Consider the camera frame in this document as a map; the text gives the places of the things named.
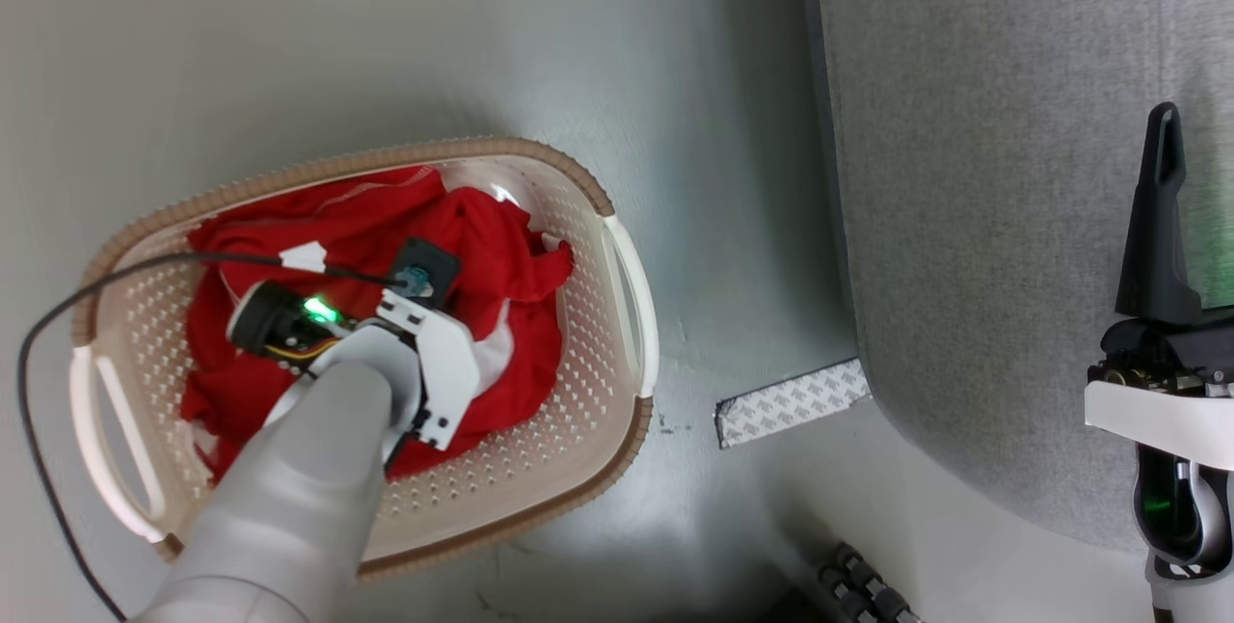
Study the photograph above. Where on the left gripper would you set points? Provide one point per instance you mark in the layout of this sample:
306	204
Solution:
448	372

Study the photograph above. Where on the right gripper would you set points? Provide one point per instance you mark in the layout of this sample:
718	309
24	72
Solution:
1176	411

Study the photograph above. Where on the red and white garment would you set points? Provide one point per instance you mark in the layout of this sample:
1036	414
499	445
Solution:
482	247

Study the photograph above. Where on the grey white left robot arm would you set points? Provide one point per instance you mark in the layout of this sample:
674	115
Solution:
289	488

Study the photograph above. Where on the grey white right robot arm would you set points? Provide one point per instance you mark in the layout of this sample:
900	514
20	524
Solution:
1205	527

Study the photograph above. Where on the white basket brown rim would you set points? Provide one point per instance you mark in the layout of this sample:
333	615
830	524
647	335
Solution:
588	411

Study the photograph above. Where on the grey fabric sofa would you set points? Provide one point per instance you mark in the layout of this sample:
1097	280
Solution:
983	170

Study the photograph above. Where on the grey patterned tape patch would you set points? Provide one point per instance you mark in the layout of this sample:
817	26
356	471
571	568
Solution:
791	403

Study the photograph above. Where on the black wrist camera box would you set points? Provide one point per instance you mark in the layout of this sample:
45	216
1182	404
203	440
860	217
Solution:
429	261

